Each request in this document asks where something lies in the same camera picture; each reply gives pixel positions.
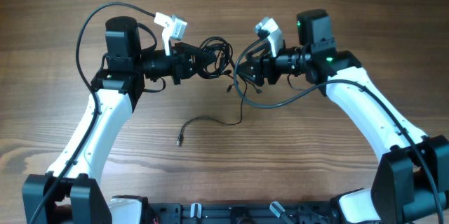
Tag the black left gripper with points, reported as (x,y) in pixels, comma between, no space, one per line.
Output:
(180,65)

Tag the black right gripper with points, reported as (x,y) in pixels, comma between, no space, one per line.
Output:
(259,67)

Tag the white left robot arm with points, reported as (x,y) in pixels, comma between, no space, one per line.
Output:
(69,192)

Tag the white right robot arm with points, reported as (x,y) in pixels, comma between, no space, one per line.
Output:
(411,181)

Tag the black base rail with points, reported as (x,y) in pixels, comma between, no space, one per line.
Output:
(302,213)

